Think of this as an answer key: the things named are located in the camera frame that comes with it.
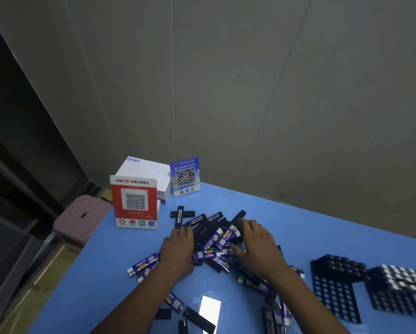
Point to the person's left hand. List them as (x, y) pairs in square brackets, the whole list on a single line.
[(176, 250)]

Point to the person's right hand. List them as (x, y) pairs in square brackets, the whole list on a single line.
[(260, 250)]

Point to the pile of mixed lighters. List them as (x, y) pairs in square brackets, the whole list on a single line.
[(211, 240)]

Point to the black grid tray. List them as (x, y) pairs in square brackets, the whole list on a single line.
[(396, 304), (315, 278)]

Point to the row of black lighters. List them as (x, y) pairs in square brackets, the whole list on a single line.
[(340, 266)]

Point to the row of blue lighters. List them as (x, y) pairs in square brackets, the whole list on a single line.
[(402, 278)]

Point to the person's right forearm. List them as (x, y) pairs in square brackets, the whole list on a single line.
[(308, 306)]

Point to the person's left forearm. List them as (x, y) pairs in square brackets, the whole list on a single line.
[(141, 302)]

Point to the red code sign stand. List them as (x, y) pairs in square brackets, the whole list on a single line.
[(134, 201)]

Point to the blue code sign stand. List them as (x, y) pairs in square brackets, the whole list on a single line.
[(185, 177)]

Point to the white cardboard box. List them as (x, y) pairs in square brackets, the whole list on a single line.
[(145, 168)]

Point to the pink plastic stool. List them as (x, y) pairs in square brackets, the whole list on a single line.
[(79, 219)]

